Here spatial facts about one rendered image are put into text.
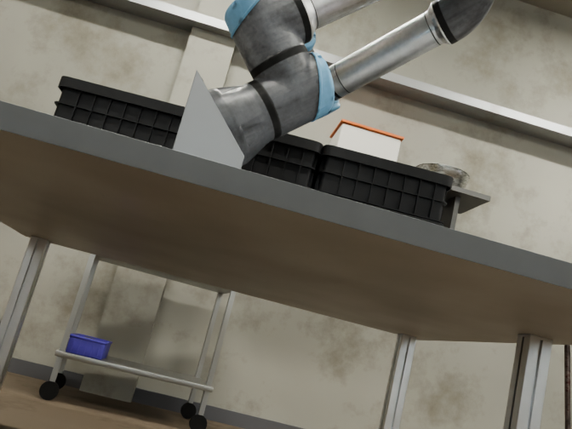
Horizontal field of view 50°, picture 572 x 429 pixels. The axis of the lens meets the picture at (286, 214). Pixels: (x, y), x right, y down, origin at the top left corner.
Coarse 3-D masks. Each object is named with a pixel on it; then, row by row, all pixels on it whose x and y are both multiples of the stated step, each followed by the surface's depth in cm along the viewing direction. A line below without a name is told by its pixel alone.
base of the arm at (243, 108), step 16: (224, 96) 108; (240, 96) 109; (256, 96) 110; (224, 112) 106; (240, 112) 107; (256, 112) 109; (272, 112) 110; (240, 128) 107; (256, 128) 110; (272, 128) 111; (240, 144) 108; (256, 144) 111
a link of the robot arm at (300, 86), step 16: (304, 48) 114; (272, 64) 111; (288, 64) 111; (304, 64) 112; (320, 64) 113; (256, 80) 113; (272, 80) 111; (288, 80) 111; (304, 80) 111; (320, 80) 112; (272, 96) 110; (288, 96) 111; (304, 96) 112; (320, 96) 112; (288, 112) 111; (304, 112) 113; (320, 112) 115; (288, 128) 114
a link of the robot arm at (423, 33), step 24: (456, 0) 121; (480, 0) 120; (408, 24) 128; (432, 24) 125; (456, 24) 123; (384, 48) 130; (408, 48) 128; (432, 48) 129; (336, 72) 136; (360, 72) 134; (384, 72) 134; (336, 96) 139
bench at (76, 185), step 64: (0, 128) 83; (64, 128) 84; (0, 192) 139; (64, 192) 118; (128, 192) 103; (192, 192) 91; (256, 192) 87; (320, 192) 88; (128, 256) 211; (192, 256) 166; (256, 256) 137; (320, 256) 117; (384, 256) 102; (448, 256) 90; (512, 256) 91; (384, 320) 206; (448, 320) 163; (512, 320) 135; (0, 384) 216; (512, 384) 151
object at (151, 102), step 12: (60, 84) 134; (72, 84) 134; (84, 84) 134; (96, 84) 135; (108, 96) 134; (120, 96) 134; (132, 96) 135; (144, 96) 135; (156, 108) 134; (168, 108) 135; (180, 108) 135
